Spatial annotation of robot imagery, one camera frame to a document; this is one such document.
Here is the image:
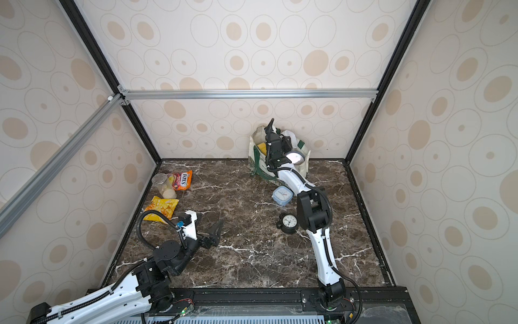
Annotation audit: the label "black right frame post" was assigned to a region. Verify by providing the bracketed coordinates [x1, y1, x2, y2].
[344, 0, 431, 166]

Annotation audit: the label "blue round clock beige face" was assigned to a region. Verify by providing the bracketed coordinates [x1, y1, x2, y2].
[285, 151, 306, 166]

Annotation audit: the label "aluminium horizontal back rail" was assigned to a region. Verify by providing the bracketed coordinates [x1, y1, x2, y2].
[122, 89, 378, 100]

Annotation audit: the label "aluminium left side rail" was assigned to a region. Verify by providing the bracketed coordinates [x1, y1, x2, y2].
[1, 94, 123, 236]

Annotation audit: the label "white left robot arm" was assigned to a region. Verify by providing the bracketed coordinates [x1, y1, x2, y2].
[27, 210, 224, 323]

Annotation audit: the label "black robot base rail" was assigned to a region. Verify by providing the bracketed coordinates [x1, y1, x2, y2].
[80, 286, 414, 324]

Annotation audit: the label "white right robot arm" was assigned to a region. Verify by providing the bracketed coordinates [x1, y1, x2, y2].
[264, 119, 363, 321]

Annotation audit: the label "blue square clock white face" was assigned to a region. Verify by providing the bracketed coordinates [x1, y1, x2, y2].
[272, 186, 294, 207]

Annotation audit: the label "small black round clock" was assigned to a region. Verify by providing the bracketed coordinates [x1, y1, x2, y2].
[276, 213, 299, 234]

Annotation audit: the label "orange Fox's candy bag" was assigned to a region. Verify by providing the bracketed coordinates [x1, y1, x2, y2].
[169, 170, 193, 191]

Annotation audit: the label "canvas tote bag green handles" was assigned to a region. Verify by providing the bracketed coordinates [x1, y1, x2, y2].
[248, 124, 311, 184]

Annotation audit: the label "yellow chips snack bag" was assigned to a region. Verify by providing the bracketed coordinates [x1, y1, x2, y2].
[144, 196, 179, 223]

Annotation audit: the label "yellow rectangular alarm clock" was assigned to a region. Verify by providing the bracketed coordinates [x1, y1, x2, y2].
[257, 143, 267, 155]

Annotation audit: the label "white square clock face-down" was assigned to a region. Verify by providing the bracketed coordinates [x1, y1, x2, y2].
[282, 130, 299, 148]

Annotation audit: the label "black vertical frame post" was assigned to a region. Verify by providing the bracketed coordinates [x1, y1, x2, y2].
[59, 0, 162, 165]

